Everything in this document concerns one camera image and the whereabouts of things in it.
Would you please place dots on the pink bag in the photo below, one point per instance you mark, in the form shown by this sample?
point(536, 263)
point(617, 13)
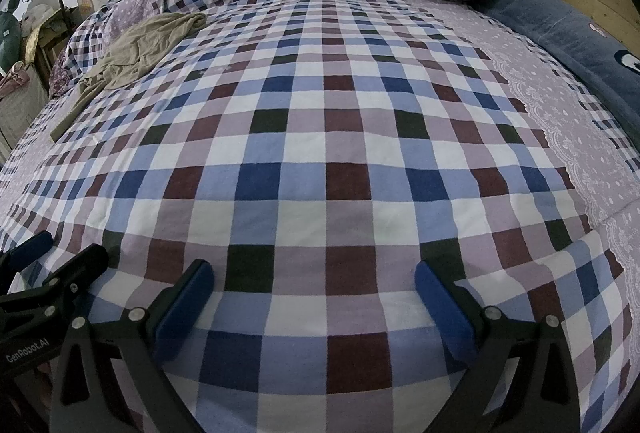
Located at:
point(14, 80)

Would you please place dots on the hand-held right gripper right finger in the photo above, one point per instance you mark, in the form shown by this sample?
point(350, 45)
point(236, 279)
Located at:
point(442, 313)

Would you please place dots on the beige shirt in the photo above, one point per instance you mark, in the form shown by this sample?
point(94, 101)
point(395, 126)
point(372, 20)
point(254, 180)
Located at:
point(135, 48)

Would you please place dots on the grey storage cabinet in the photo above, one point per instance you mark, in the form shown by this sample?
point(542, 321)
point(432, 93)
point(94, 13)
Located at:
point(22, 118)

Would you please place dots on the wooden crate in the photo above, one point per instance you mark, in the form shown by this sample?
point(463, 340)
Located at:
point(52, 45)

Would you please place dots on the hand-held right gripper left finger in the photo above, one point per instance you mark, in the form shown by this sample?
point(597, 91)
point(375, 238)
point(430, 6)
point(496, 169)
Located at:
point(185, 308)

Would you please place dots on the yellow cloth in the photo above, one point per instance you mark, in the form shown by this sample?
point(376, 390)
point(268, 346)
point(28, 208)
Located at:
point(32, 40)

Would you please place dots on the blue-grey plush blanket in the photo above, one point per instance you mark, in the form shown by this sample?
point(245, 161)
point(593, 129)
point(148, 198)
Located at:
point(550, 28)

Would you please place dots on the checked bed sheet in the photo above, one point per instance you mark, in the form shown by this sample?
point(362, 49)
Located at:
point(325, 163)

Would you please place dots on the green plush toy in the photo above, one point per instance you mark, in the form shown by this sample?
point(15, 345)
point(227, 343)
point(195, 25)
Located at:
point(9, 33)

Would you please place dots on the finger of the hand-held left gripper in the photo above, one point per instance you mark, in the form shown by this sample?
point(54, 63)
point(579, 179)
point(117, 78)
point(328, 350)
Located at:
point(80, 268)
point(30, 247)

